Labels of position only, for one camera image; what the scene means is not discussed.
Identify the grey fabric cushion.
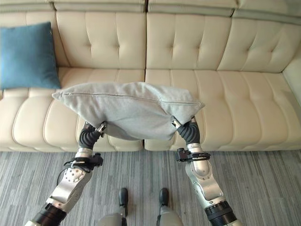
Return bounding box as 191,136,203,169
51,81,205,142

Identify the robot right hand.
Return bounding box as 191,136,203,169
170,115,201,146

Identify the robot left leg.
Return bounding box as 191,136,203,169
96,187,129,226

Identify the cream leather sofa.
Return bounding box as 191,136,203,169
0,0,301,153

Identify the blue square cushion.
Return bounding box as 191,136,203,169
0,21,62,90

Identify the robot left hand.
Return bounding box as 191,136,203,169
78,121,108,151

